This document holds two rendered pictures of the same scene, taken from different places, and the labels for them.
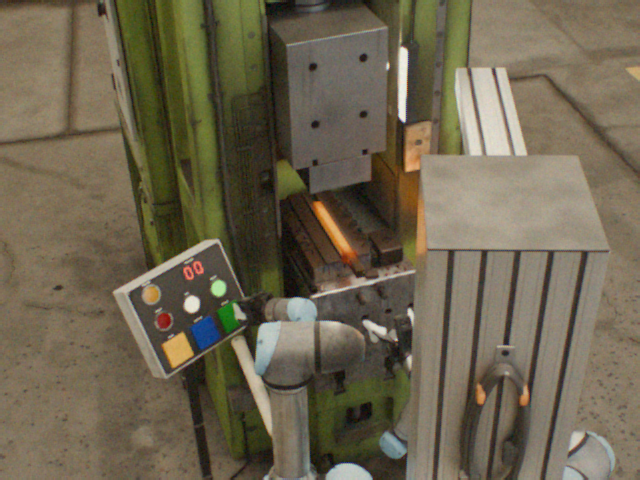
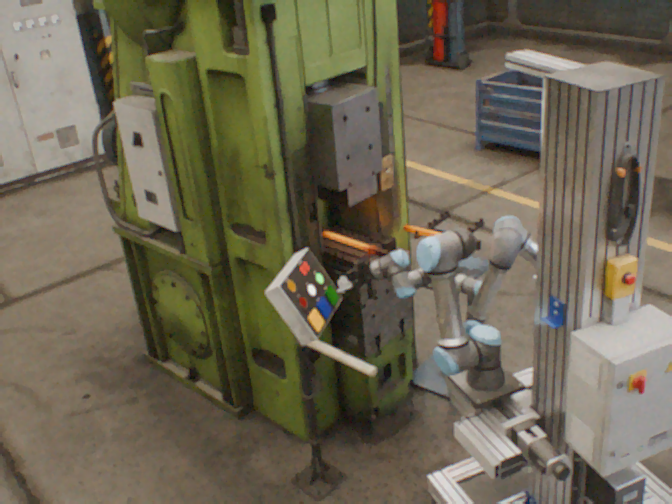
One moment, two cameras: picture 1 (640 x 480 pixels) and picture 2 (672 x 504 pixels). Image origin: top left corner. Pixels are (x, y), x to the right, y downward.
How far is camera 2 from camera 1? 155 cm
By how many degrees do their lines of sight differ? 23
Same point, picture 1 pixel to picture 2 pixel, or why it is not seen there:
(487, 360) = (619, 154)
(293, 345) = (449, 242)
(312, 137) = (347, 166)
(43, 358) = (112, 441)
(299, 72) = (338, 122)
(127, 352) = (177, 414)
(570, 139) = not seen: hidden behind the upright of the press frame
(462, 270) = (611, 101)
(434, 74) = (388, 122)
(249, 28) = (297, 104)
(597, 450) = not seen: hidden behind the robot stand
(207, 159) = (281, 199)
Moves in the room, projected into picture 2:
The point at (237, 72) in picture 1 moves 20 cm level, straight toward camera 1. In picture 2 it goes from (293, 135) to (318, 145)
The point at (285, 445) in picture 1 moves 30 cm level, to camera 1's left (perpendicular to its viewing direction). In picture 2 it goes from (452, 314) to (381, 341)
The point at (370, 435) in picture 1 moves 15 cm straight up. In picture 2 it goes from (396, 387) to (394, 364)
